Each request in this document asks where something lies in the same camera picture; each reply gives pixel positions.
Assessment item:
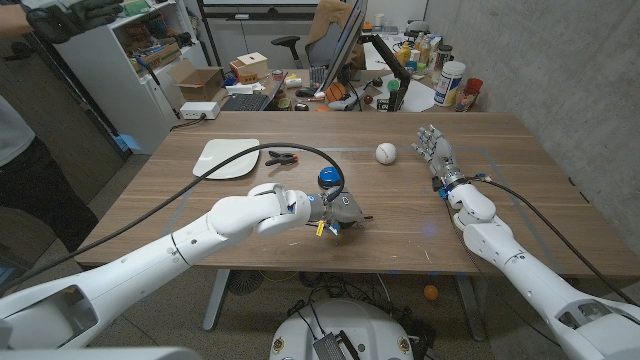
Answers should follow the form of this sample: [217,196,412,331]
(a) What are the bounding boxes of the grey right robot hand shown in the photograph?
[411,124,466,194]

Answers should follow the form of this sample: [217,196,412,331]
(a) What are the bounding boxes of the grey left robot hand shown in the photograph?
[322,192,374,234]

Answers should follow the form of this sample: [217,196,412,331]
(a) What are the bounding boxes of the person's bare forearm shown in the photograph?
[0,4,32,39]

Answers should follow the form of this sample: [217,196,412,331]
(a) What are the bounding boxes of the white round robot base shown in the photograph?
[269,298,415,360]

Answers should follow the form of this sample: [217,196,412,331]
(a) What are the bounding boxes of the white square plate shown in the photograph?
[192,138,262,181]

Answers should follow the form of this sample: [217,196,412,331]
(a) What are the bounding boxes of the blue push button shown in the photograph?
[318,166,346,190]

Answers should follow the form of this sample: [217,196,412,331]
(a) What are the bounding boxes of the white baseball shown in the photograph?
[375,142,398,166]

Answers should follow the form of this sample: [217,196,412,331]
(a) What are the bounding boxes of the red snack container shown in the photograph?
[454,77,484,112]

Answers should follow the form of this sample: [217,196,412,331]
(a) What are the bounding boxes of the white wipes canister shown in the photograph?
[433,60,467,107]

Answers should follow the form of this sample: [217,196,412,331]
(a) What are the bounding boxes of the black clamp orange tips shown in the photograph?
[264,150,300,168]

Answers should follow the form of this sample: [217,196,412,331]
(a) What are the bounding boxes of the black lidded jar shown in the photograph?
[432,44,454,84]

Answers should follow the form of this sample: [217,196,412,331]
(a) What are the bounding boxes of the small orange basketball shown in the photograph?
[324,81,347,103]

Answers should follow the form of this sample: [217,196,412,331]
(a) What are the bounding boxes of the black round fan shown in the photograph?
[227,270,265,296]

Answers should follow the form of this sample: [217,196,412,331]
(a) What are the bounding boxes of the grey keyboard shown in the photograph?
[309,64,329,91]

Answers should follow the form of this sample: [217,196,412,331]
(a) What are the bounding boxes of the flat computer monitor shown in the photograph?
[315,0,370,96]

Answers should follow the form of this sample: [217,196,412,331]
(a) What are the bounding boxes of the open laptop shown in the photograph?
[220,72,289,112]

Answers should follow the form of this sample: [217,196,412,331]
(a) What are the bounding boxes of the grey table leg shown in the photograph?
[454,274,487,342]
[202,269,232,332]

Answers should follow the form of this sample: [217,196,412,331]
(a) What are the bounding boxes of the office chair with brown jacket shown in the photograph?
[270,0,366,70]

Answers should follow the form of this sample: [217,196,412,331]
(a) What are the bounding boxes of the small wooden box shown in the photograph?
[229,51,271,85]

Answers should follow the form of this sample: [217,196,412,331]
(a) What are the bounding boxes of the white rectangular power box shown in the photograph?
[179,101,221,121]

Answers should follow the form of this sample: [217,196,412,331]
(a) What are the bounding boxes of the open cardboard box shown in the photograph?
[167,58,225,103]

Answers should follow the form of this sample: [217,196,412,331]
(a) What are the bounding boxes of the whiteboard on black stand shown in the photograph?
[196,0,324,69]

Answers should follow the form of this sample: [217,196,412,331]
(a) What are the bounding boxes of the blue plastic item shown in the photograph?
[114,133,144,154]

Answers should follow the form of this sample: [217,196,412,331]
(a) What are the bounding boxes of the white shelf unit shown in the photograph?
[52,0,209,154]

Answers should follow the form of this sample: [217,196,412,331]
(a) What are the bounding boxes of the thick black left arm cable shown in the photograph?
[0,142,346,296]

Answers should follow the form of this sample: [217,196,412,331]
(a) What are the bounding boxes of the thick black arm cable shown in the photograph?
[472,174,640,309]
[0,142,346,296]

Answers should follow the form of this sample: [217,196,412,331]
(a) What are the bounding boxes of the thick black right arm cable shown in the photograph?
[472,174,640,309]

